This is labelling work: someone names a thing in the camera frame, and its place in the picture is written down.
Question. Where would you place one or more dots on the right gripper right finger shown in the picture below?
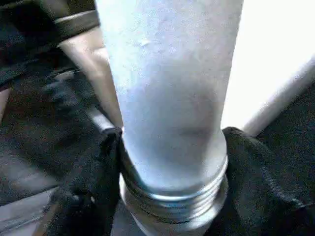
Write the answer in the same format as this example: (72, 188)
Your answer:
(266, 196)

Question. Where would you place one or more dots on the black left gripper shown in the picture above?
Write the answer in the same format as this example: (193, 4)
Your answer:
(34, 29)

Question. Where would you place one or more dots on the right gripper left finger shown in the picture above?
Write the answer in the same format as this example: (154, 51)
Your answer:
(93, 196)

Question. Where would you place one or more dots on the white plastic table leg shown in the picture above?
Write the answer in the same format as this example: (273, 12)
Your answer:
(167, 88)

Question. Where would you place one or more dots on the white plastic table top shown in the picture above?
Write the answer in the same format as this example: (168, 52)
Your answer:
(268, 59)

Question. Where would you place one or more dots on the black work mat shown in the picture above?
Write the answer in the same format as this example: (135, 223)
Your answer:
(295, 132)

